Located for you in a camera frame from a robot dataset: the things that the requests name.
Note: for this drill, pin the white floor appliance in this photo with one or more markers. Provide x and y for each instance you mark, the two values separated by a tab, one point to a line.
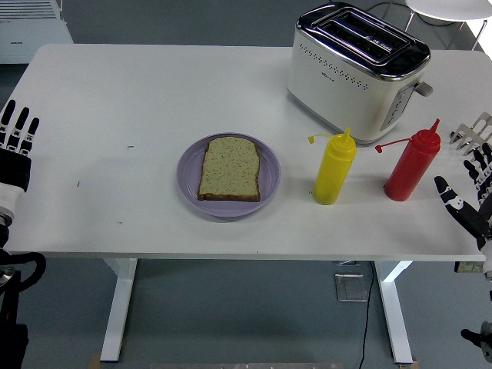
27	34

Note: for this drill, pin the white table leg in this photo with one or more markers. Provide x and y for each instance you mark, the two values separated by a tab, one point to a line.
394	307
119	307

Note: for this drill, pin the red squeeze bottle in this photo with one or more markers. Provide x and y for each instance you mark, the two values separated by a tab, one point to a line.
409	169

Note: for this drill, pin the table control box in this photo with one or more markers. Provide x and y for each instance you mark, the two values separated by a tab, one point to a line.
467	267

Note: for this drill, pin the bread slice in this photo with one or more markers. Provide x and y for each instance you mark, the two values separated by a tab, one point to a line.
230	171

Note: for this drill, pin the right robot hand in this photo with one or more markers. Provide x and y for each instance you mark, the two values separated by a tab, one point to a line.
471	219

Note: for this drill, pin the clear floor plate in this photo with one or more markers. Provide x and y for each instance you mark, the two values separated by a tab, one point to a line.
351	288

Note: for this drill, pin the purple plate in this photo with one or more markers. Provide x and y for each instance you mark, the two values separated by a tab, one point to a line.
190	184

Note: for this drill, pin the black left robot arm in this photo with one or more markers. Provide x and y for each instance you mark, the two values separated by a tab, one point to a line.
11	307

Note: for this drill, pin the metal toast rack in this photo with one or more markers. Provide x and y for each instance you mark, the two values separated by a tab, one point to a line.
474	140

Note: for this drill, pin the white round table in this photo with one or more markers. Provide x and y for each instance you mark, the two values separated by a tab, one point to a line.
449	7

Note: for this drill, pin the yellow squeeze bottle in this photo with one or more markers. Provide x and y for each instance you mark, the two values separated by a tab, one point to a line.
332	169

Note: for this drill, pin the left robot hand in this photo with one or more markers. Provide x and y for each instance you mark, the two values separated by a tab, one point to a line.
15	169

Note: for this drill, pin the white chrome toaster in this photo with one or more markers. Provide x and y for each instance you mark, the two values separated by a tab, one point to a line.
346	77

